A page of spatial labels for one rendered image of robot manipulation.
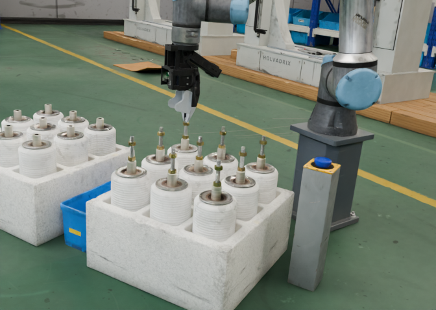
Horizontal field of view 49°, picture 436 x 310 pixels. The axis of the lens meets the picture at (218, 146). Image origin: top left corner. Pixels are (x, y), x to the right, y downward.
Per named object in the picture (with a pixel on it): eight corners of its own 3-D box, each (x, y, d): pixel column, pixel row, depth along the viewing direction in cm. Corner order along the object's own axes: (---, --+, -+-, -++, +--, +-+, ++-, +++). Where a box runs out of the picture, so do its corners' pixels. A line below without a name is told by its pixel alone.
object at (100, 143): (100, 173, 162) (100, 121, 156) (121, 181, 157) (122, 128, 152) (78, 181, 154) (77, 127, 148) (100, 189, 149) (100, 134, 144)
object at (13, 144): (16, 185, 148) (12, 128, 142) (37, 193, 143) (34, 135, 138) (-13, 194, 140) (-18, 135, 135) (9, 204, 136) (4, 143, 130)
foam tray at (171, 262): (173, 211, 154) (176, 159, 149) (287, 249, 137) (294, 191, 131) (85, 266, 122) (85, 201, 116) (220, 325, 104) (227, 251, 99)
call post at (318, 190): (296, 270, 127) (313, 159, 117) (322, 278, 124) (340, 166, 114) (287, 283, 121) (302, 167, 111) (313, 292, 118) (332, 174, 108)
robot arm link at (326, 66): (350, 95, 153) (357, 52, 148) (364, 105, 140) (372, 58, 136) (313, 92, 152) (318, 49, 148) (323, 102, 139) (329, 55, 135)
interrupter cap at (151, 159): (172, 155, 131) (172, 153, 131) (176, 165, 124) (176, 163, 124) (144, 155, 129) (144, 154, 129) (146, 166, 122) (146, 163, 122)
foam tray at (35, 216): (53, 170, 179) (52, 124, 173) (133, 200, 160) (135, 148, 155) (-49, 205, 147) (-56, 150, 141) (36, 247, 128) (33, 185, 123)
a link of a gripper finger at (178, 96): (165, 119, 134) (167, 86, 131) (183, 117, 137) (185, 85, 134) (169, 122, 132) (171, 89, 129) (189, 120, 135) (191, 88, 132)
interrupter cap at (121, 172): (130, 182, 112) (130, 179, 112) (108, 173, 116) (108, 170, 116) (153, 174, 118) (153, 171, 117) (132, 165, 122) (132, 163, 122)
